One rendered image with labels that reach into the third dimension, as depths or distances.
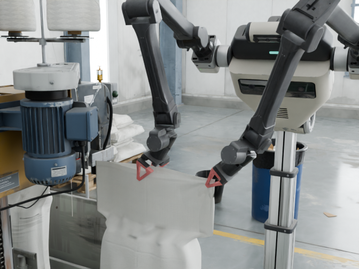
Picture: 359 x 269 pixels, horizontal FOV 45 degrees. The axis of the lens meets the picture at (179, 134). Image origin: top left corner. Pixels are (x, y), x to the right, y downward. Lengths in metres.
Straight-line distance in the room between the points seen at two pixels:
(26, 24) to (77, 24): 0.25
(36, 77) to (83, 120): 0.17
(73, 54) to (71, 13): 6.28
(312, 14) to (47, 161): 0.82
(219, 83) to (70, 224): 8.02
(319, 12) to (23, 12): 0.94
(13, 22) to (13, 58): 5.33
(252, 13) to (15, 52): 5.11
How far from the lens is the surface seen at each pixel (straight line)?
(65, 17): 1.37
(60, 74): 1.26
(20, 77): 1.28
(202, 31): 1.66
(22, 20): 1.57
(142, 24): 1.35
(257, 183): 3.74
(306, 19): 1.16
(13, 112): 1.36
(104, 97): 1.77
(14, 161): 1.47
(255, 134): 1.35
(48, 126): 1.30
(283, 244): 2.06
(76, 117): 1.28
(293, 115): 1.82
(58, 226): 2.39
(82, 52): 7.43
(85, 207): 2.23
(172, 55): 10.24
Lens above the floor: 1.50
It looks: 12 degrees down
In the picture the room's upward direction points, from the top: 1 degrees clockwise
